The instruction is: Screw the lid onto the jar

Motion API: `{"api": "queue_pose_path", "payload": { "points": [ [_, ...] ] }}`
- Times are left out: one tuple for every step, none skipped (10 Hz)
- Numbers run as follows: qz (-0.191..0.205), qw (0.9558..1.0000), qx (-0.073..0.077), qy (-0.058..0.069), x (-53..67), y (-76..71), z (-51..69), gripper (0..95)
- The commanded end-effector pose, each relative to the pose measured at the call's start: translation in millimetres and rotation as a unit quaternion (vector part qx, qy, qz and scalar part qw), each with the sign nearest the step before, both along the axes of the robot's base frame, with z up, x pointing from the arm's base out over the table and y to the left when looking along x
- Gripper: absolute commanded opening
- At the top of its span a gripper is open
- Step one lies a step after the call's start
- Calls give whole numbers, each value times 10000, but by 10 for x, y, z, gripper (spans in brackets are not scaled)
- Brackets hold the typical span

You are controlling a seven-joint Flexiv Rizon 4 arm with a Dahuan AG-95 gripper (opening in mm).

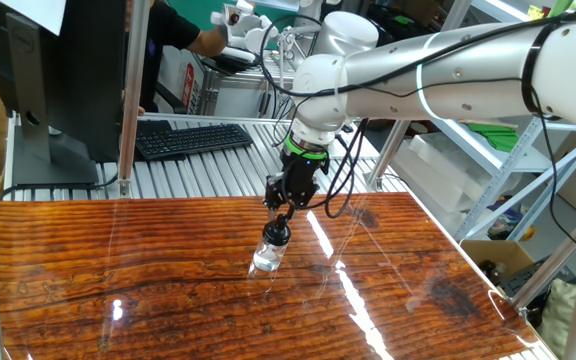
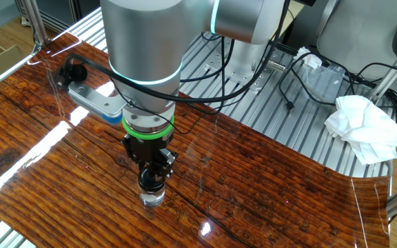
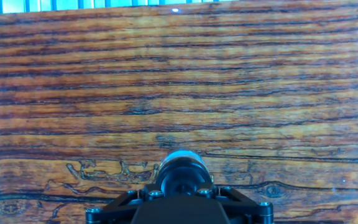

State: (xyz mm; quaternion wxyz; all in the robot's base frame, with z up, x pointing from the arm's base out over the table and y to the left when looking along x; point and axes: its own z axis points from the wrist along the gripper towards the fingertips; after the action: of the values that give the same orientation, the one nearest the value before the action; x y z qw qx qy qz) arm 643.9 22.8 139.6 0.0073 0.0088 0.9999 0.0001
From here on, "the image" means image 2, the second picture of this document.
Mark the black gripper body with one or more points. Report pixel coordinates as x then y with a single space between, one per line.
145 149

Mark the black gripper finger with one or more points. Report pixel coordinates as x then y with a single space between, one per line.
145 165
167 160

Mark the black knobbed jar lid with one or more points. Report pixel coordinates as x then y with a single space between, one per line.
150 182

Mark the clear glass jar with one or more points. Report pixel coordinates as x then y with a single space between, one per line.
151 199

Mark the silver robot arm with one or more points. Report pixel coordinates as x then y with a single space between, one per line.
143 41

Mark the wood grain table mat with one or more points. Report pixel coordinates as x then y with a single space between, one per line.
253 189

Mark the silver round connector plug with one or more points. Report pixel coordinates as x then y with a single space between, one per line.
277 65

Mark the clear plastic bag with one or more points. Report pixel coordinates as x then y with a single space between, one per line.
322 82

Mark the small white tissue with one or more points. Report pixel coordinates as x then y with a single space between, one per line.
310 60

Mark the crumpled white cloth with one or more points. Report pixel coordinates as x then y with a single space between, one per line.
364 131

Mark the grey office chair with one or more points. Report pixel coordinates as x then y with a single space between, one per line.
357 34

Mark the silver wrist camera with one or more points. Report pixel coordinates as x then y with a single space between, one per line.
95 100

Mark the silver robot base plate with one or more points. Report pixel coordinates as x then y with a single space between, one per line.
246 81

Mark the aluminium frame rail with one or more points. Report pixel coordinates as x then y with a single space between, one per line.
9 69

